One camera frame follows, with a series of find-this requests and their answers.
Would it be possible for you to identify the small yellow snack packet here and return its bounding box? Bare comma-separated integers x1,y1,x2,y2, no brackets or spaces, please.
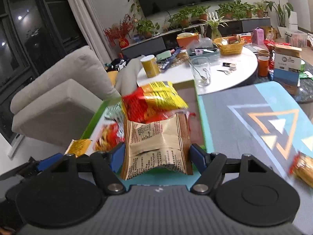
64,139,93,157

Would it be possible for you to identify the pink box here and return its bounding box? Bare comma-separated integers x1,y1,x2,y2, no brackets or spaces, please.
252,28,266,45

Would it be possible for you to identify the patterned teal table cover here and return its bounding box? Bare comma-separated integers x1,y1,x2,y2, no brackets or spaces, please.
197,81,313,235

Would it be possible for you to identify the dark round side table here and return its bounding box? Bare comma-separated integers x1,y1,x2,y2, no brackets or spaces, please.
254,59,313,103

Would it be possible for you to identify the wide potted green plant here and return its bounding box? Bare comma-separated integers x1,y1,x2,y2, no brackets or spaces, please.
216,1,255,20

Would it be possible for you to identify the metal spoon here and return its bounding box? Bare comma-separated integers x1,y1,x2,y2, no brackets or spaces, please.
193,65,209,81

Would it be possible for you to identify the yellow can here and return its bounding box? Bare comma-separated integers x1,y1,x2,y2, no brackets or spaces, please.
140,54,161,78

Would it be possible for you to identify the red flower arrangement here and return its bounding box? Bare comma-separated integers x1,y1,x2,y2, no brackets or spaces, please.
103,15,135,48

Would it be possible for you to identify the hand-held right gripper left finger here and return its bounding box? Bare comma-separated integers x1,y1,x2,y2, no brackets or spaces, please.
50,142,126,195

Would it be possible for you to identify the orange mug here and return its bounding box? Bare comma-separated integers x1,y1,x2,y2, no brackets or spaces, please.
257,56,269,77

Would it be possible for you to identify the white blue cardboard box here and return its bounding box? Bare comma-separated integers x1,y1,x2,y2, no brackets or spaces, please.
273,44,303,87

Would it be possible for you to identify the orange box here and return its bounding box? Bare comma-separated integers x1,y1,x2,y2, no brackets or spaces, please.
176,33,200,50

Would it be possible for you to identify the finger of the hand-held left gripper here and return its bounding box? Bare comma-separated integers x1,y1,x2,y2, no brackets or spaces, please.
23,153,64,177

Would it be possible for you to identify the red orange snack packet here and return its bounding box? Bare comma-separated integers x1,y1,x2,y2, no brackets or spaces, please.
93,122,126,152

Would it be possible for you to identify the dark blue wrapper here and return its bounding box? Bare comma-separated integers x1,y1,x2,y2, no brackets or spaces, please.
160,49,182,71

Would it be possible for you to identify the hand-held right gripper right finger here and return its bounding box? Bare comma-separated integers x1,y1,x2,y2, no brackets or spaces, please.
189,144,272,195

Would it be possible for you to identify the dark window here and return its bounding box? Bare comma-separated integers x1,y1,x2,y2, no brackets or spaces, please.
0,0,81,145

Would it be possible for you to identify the beige sofa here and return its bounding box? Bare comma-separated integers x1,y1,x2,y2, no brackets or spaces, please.
10,45,142,150

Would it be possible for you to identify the grey-blue plastic bin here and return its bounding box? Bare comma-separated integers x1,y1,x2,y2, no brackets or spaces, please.
187,45,220,64

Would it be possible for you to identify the green white snack packet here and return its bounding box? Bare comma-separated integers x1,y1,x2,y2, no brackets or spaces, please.
105,105,123,122

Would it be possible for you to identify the yellow woven basket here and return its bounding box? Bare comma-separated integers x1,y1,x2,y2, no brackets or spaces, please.
213,36,245,55

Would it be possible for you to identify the white round coffee table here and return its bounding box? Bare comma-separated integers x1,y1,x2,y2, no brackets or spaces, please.
136,45,259,95

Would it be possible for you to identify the clear storage bin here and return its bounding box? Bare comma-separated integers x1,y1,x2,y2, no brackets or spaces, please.
284,31,308,48

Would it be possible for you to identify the small potted green plant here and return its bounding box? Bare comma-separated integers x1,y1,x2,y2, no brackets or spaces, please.
253,1,267,18

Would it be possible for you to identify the white curtain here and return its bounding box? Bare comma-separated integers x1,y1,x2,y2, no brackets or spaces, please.
61,0,110,61

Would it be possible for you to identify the spider plant in glass vase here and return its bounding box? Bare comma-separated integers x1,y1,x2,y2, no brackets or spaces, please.
201,13,228,41

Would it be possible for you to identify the brown snack packet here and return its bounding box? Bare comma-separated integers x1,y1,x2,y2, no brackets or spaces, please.
120,113,193,181

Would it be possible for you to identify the red and yellow snack packet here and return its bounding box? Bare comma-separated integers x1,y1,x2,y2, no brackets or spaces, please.
122,81,189,125

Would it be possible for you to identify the tall leafy plant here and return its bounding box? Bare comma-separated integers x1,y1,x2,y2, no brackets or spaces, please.
264,0,294,38

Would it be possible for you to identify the green pouch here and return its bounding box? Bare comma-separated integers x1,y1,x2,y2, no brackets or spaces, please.
156,50,172,61

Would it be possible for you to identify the clear glass cup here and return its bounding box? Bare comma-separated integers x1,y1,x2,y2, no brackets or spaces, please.
189,57,211,87

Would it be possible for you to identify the grey television console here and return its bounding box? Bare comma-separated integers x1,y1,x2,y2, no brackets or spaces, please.
121,17,272,59

